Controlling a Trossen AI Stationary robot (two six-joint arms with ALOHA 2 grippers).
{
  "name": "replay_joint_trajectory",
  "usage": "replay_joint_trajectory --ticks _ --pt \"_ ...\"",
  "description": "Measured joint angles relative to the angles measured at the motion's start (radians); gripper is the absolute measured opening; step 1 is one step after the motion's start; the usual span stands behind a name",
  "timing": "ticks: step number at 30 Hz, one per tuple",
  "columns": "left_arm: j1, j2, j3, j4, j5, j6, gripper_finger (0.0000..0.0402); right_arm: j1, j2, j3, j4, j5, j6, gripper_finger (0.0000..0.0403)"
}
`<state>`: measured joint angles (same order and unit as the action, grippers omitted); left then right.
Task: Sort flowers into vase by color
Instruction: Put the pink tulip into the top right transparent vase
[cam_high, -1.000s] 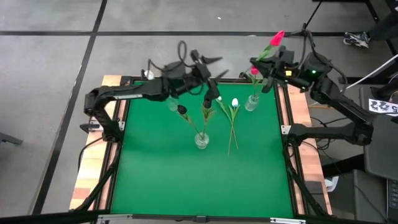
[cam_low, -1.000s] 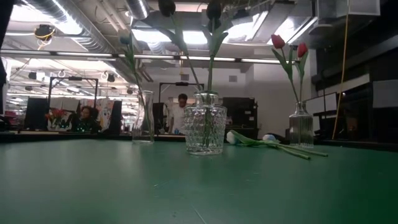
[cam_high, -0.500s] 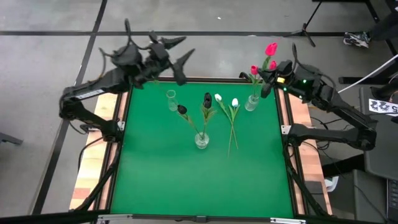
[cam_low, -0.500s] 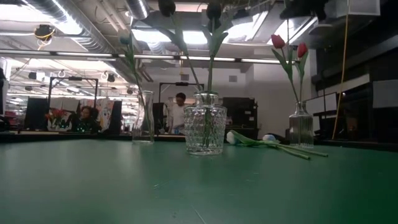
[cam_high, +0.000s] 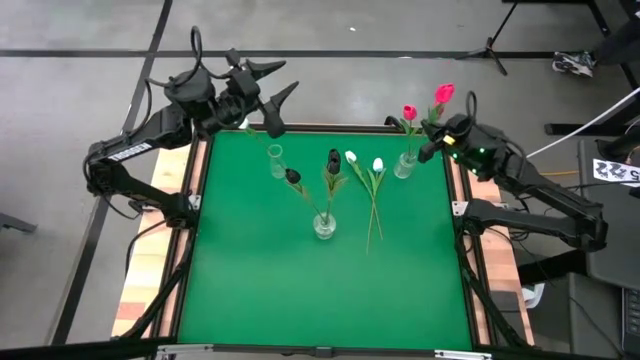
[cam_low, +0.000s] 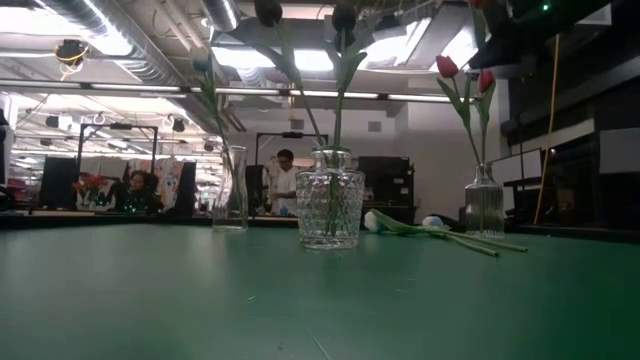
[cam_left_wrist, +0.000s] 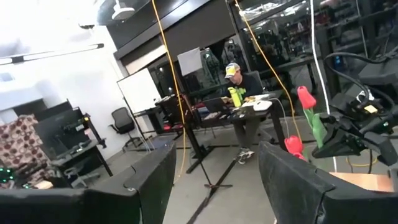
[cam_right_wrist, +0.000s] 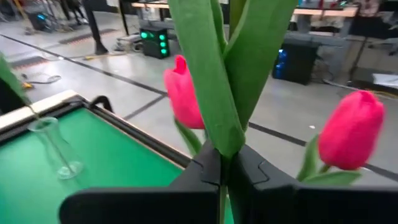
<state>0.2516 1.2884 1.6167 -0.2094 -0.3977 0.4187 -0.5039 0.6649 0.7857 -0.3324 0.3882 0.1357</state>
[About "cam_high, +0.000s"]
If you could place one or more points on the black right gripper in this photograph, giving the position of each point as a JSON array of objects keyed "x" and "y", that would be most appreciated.
[{"x": 470, "y": 145}]

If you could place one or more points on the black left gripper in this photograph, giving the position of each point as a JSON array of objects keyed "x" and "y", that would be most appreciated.
[{"x": 235, "y": 97}]

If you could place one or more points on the red artificial tulip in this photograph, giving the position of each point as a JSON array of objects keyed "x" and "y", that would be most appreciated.
[
  {"x": 444, "y": 93},
  {"x": 410, "y": 112}
]

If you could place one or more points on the white artificial tulip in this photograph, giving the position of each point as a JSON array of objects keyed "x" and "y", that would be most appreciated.
[
  {"x": 350, "y": 156},
  {"x": 244, "y": 124},
  {"x": 378, "y": 164}
]

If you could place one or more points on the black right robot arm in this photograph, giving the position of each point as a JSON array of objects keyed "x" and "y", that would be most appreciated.
[{"x": 550, "y": 190}]

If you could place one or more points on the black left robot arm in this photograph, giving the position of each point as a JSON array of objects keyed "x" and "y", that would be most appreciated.
[{"x": 130, "y": 150}]

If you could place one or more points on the ribbed glass vase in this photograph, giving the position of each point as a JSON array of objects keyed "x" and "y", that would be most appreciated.
[{"x": 404, "y": 169}]

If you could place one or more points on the tall smooth glass vase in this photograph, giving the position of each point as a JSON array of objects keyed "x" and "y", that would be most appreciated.
[{"x": 277, "y": 167}]

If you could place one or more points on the diamond-textured glass vase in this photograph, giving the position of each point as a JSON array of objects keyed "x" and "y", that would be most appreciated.
[{"x": 324, "y": 227}]

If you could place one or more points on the black tripod stand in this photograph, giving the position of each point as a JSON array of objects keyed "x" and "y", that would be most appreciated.
[{"x": 489, "y": 46}]

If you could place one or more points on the person's shoe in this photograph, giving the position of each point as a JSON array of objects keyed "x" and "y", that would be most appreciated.
[{"x": 572, "y": 63}]

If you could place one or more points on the white numbered paper label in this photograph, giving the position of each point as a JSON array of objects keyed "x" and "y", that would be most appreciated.
[{"x": 612, "y": 171}]

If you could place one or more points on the small white floor object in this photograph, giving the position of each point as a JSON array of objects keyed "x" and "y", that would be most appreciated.
[{"x": 532, "y": 295}]

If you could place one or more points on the green table mat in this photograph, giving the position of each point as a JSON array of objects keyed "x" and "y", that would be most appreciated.
[{"x": 280, "y": 290}]

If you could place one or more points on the person's leg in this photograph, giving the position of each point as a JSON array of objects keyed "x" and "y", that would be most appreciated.
[{"x": 620, "y": 42}]

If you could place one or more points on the grey desk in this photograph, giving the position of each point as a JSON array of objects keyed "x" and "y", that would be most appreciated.
[{"x": 615, "y": 250}]

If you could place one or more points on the grey cabinet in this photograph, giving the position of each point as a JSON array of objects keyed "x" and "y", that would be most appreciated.
[{"x": 595, "y": 320}]

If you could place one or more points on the black keyboard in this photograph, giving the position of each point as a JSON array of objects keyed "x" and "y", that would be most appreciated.
[{"x": 631, "y": 312}]

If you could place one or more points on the grey furniture foot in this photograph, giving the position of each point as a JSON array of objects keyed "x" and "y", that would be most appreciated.
[{"x": 15, "y": 222}]

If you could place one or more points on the black desk frame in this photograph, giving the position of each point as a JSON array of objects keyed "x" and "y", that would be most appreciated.
[{"x": 555, "y": 129}]

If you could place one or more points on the black diagonal frame strut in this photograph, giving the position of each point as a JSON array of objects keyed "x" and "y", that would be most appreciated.
[
  {"x": 492, "y": 312},
  {"x": 160, "y": 300}
]

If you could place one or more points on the silver rail bracket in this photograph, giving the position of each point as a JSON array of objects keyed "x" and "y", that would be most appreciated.
[
  {"x": 462, "y": 355},
  {"x": 185, "y": 348}
]

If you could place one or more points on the small black table camera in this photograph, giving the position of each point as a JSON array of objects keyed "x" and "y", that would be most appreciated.
[{"x": 322, "y": 351}]

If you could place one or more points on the black camera rail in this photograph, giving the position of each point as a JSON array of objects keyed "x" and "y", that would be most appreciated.
[{"x": 75, "y": 348}]

